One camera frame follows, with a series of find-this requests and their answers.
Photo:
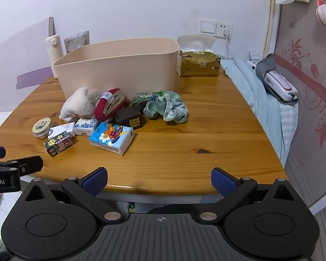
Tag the white patterned bed sheet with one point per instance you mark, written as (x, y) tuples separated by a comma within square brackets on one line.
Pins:
[(0, 228)]

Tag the white fluffy hat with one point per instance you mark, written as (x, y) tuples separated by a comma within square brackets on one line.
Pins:
[(78, 103)]

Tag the white handheld device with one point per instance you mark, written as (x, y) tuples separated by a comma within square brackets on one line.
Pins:
[(279, 87)]

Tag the white wall socket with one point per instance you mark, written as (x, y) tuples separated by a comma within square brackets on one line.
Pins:
[(225, 29)]

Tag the beige plastic storage bin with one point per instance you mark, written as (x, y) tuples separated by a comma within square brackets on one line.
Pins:
[(116, 70)]

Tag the dark brown gold-print box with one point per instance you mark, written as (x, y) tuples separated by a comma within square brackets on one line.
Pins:
[(127, 118)]

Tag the floral headboard white frame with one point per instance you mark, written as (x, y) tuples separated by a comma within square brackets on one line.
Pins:
[(309, 100)]

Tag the grey cuff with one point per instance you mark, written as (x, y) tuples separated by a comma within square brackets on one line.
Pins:
[(266, 65)]

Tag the olive soft tissue pack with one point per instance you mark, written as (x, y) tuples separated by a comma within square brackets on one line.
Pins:
[(198, 65)]

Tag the clear bag of green herbs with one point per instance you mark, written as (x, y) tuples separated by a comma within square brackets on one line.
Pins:
[(140, 99)]

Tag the small white paper box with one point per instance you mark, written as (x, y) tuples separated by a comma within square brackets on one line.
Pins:
[(62, 128)]

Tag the green plaid scrunchie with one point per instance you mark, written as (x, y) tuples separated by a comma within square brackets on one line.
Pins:
[(165, 106)]

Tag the round metal tin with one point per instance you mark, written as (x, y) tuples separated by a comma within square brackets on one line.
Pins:
[(42, 126)]

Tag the red plush toy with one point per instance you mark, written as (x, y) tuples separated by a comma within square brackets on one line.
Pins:
[(103, 108)]

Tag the star print small box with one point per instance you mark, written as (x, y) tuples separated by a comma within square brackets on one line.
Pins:
[(57, 144)]

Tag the cream thermos bottle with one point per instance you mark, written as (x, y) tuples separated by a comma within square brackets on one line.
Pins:
[(53, 49)]

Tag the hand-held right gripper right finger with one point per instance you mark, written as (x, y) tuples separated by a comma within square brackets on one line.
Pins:
[(222, 180)]

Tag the white and purple panel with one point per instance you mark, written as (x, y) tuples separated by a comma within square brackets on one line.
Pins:
[(24, 54)]

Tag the light blue striped bedding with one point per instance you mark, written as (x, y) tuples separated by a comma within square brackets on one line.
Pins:
[(266, 114)]

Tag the white wall switch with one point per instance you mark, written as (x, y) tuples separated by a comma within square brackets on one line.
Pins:
[(207, 27)]

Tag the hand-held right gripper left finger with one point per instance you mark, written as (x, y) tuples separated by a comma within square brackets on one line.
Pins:
[(96, 180)]

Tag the banana chips pouch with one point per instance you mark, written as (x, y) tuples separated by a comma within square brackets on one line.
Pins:
[(77, 42)]

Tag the blue floral tissue pack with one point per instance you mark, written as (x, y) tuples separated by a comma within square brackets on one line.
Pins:
[(84, 126)]

